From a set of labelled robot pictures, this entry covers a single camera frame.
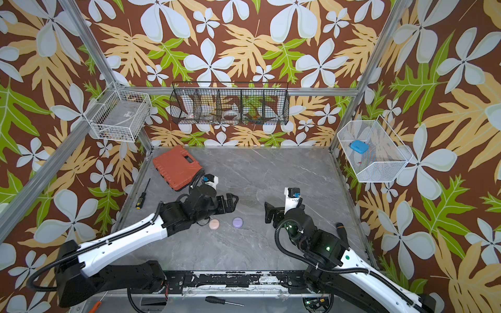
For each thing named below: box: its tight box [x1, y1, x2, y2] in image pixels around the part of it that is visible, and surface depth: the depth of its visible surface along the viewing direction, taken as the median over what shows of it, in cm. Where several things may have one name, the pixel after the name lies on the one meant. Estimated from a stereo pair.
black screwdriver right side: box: [335, 222, 349, 243], surface depth 88 cm
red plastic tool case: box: [152, 146, 203, 192], surface depth 107 cm
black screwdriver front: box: [204, 296, 245, 307], surface depth 71 cm
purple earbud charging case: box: [232, 216, 244, 229], surface depth 90 cm
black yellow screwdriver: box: [135, 178, 151, 210], surface depth 97 cm
